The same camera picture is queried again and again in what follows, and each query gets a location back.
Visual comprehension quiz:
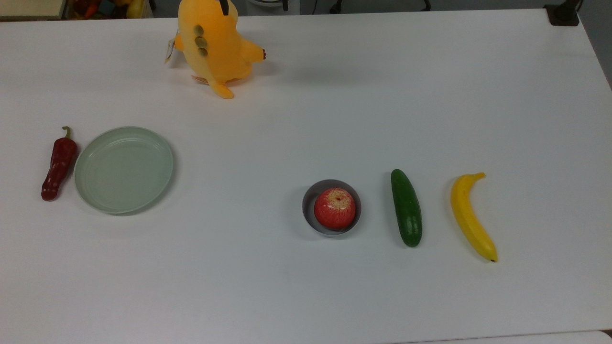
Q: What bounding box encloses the black table clamp mount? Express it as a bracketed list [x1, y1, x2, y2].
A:
[544, 0, 583, 27]

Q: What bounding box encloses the wooden board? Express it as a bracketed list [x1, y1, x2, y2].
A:
[0, 0, 67, 21]

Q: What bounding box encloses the box of colourful toys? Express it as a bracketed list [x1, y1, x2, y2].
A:
[67, 0, 154, 20]

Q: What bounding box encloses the red chili pepper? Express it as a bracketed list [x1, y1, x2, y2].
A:
[41, 126, 78, 202]

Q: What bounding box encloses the green cucumber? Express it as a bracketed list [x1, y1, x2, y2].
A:
[391, 169, 423, 248]

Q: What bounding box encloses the grey bowl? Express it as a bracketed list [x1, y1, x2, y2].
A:
[302, 179, 362, 237]

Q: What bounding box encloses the yellow duck plush toy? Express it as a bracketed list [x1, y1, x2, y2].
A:
[173, 0, 267, 100]

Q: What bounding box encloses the yellow banana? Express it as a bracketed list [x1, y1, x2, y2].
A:
[450, 172, 499, 263]

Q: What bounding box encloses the pale green plate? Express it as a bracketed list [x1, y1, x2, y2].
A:
[74, 126, 175, 215]

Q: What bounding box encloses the red apple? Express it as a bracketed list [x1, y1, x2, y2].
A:
[314, 188, 357, 230]

